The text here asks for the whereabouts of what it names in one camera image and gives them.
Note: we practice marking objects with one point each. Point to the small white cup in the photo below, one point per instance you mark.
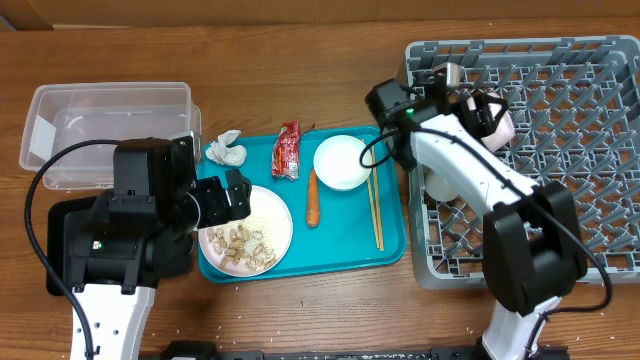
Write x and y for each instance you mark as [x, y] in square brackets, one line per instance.
[438, 188]

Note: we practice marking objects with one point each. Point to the red snack wrapper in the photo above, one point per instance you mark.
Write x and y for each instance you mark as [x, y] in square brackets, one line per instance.
[285, 157]

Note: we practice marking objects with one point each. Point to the orange carrot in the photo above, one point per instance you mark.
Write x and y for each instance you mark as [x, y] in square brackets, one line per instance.
[313, 207]

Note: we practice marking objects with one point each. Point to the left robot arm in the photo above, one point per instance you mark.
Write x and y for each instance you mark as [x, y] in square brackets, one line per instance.
[108, 323]

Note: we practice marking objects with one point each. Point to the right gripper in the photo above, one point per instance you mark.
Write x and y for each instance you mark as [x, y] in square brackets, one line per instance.
[481, 124]

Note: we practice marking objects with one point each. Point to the white bowl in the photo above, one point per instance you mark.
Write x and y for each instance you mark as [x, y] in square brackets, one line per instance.
[337, 162]

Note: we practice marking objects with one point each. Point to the grey dishwasher rack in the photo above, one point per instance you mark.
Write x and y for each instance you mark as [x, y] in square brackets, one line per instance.
[575, 106]

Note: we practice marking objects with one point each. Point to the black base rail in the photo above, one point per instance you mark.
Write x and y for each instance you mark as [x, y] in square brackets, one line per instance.
[184, 349]

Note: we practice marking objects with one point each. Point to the black plastic tray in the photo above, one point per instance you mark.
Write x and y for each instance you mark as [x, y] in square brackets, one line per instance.
[55, 250]

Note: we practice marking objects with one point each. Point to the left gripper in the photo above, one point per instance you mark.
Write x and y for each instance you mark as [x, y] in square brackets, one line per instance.
[217, 211]

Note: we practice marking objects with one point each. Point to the clear plastic waste bin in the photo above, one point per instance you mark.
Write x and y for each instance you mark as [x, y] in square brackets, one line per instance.
[62, 115]

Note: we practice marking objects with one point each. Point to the wooden chopstick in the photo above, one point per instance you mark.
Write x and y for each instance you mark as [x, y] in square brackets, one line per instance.
[371, 198]
[377, 210]

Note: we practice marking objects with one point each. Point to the white plate with food scraps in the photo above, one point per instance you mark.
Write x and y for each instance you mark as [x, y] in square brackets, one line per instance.
[253, 245]

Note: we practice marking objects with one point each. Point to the teal plastic serving tray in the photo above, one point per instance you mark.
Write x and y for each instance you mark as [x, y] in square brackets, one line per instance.
[344, 238]

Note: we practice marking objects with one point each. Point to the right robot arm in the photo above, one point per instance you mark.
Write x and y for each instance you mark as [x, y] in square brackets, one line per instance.
[532, 252]

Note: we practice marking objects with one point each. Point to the white tissue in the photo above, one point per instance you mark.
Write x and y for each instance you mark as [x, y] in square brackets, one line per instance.
[223, 151]

